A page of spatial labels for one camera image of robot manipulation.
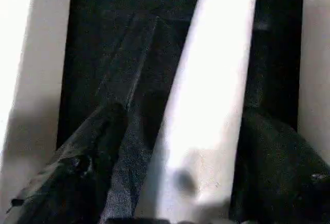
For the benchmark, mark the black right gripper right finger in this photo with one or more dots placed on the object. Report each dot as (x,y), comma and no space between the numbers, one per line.
(278,170)

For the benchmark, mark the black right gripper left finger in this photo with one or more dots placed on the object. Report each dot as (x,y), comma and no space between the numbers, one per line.
(72,172)

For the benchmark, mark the white plastic table leg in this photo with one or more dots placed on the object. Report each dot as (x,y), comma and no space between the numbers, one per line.
(317,54)
(25,54)
(211,79)

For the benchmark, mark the black mat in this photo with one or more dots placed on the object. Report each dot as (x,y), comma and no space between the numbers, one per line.
(123,41)

